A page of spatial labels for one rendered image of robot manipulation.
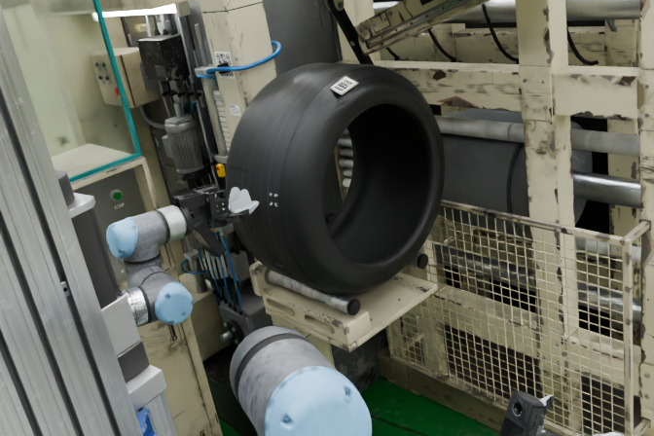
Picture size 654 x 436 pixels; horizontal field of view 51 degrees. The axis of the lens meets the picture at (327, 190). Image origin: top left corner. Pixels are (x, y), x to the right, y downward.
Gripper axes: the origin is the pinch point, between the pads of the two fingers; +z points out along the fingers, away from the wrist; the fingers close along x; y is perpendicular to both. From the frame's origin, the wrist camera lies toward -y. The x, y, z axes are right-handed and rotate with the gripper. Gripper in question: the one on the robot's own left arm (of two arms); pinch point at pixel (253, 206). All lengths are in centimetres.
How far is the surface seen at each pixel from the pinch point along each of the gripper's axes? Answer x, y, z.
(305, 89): -2.7, 25.5, 16.5
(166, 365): 59, -65, 0
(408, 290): -5, -38, 47
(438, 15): -11, 39, 57
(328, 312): -1.1, -35.0, 19.5
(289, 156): -8.6, 12.2, 5.4
